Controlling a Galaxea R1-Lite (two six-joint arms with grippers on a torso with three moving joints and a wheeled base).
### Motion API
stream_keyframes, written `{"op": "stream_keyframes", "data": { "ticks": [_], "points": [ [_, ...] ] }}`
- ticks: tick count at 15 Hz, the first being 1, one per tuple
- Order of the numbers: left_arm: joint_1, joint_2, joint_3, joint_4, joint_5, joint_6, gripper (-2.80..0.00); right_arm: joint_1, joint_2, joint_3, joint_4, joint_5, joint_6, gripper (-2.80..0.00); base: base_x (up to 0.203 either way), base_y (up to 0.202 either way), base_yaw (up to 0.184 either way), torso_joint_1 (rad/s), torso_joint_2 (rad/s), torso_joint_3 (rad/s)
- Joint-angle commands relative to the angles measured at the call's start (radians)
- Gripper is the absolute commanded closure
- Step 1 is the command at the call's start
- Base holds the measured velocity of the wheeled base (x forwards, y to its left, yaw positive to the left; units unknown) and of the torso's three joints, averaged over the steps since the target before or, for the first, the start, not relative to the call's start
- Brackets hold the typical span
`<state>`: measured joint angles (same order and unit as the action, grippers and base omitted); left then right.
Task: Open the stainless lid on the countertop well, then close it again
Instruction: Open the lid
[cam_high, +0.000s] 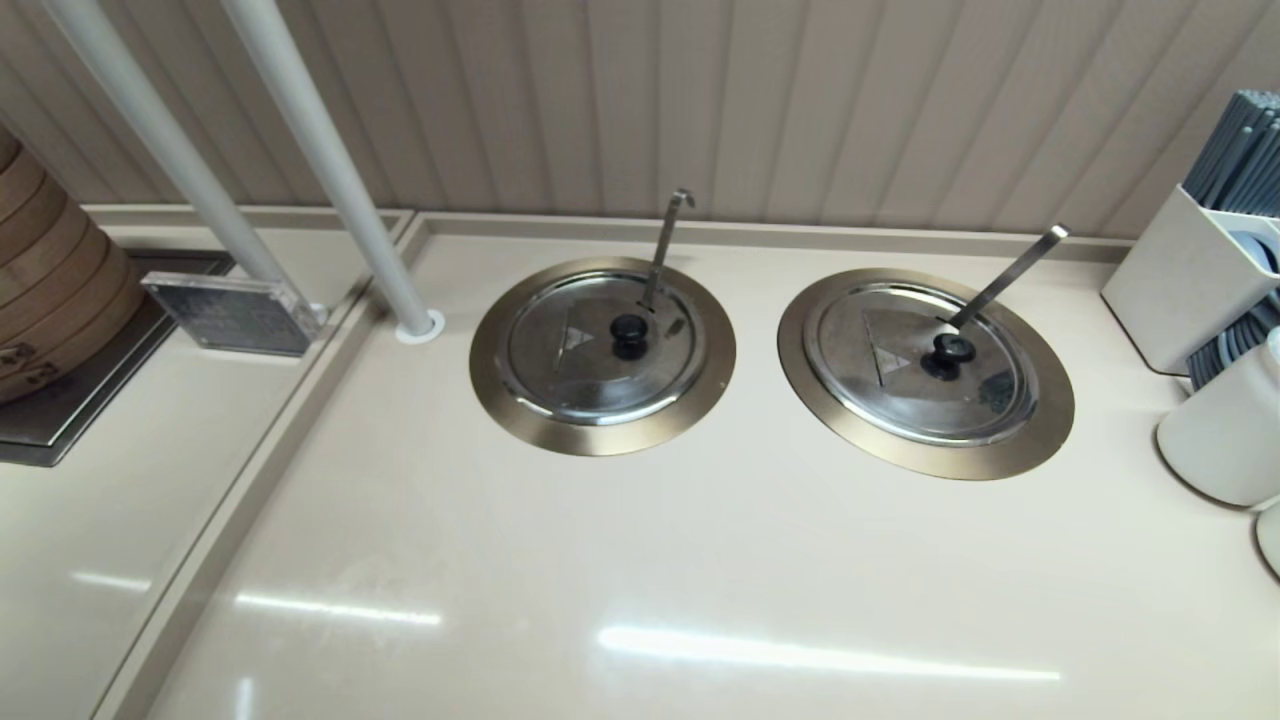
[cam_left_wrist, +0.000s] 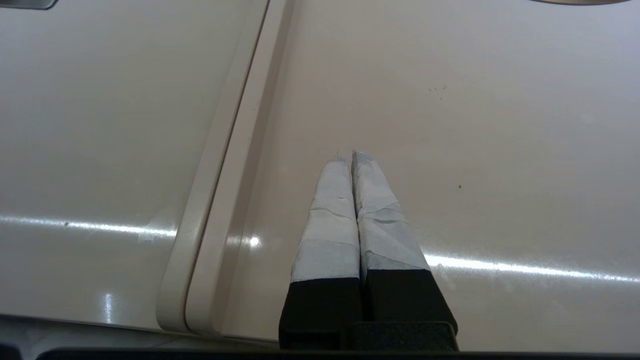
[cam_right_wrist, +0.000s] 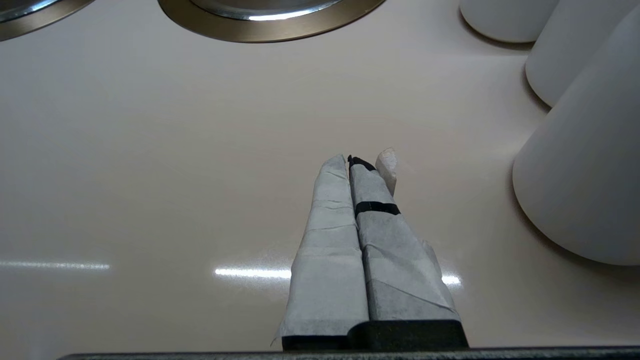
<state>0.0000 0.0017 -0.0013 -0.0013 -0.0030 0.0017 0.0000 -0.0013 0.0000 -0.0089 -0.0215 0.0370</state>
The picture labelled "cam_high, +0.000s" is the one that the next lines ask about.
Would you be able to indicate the grey chopsticks bundle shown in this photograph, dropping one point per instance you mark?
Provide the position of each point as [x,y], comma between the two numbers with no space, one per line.
[1245,150]

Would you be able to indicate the white cutlery holder box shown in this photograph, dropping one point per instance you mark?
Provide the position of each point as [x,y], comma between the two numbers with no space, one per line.
[1170,280]

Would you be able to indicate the white metal pole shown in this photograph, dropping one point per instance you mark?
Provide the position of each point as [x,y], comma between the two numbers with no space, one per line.
[150,130]
[320,150]

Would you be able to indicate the white cylinder container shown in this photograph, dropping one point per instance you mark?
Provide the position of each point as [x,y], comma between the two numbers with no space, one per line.
[1230,440]

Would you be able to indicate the clear acrylic sign block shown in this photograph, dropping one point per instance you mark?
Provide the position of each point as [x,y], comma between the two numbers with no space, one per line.
[230,315]

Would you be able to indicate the dark steel steamer tray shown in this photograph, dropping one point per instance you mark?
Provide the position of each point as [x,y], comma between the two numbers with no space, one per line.
[60,425]

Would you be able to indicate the white round dish edge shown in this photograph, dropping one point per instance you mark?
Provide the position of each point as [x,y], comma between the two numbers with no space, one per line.
[1272,540]

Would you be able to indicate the bamboo steamer stack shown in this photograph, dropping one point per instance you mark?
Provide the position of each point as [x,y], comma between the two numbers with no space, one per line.
[50,280]

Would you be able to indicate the steel pot lid black knob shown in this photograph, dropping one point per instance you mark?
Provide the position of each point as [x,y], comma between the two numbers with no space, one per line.
[900,410]
[560,380]

